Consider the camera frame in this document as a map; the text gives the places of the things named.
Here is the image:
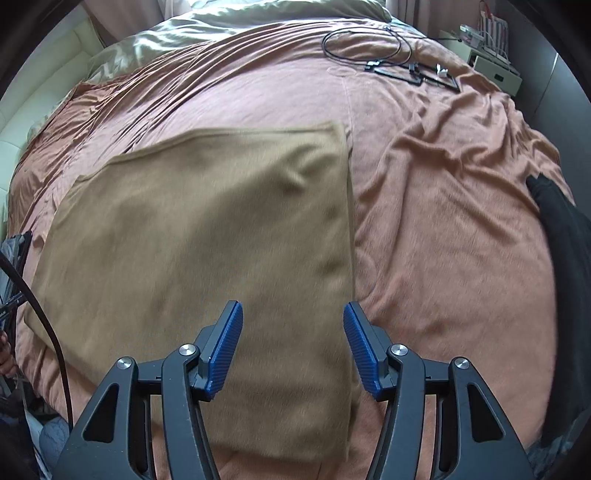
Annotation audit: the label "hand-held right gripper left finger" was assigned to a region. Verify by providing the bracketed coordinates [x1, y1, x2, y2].
[54, 301, 244, 480]

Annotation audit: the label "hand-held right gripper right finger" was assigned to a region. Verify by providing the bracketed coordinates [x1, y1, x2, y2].
[342, 301, 529, 480]

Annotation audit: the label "brown printed t-shirt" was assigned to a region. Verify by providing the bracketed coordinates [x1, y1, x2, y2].
[23, 121, 356, 462]

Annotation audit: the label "black folded clothes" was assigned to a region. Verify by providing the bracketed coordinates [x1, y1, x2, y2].
[525, 174, 591, 450]

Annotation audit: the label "person's left hand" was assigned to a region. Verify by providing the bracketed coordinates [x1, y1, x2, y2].
[0, 342, 18, 377]

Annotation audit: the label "person's left leg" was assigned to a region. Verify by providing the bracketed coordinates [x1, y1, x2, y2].
[23, 406, 72, 480]

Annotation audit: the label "pink bed blanket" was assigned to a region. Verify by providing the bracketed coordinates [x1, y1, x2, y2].
[7, 14, 575, 480]

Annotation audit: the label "cream padded headboard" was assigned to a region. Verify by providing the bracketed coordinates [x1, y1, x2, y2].
[0, 9, 109, 222]

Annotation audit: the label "cream nightstand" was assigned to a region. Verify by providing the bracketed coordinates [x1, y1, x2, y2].
[438, 28, 525, 97]

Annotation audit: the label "beige duvet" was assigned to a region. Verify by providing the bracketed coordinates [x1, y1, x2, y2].
[28, 0, 393, 139]

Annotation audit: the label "pink curtain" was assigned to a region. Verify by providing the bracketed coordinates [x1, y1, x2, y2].
[385, 0, 444, 35]
[83, 0, 162, 28]

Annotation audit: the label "striped gift bag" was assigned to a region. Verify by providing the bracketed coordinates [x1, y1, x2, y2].
[475, 0, 511, 56]

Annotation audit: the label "thin black braided cable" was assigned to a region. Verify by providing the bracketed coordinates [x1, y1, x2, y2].
[0, 256, 74, 428]

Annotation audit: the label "black angular frame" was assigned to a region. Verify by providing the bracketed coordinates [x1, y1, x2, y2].
[364, 59, 462, 94]

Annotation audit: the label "coiled thin black cable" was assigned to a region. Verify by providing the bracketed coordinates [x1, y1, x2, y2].
[322, 27, 414, 65]

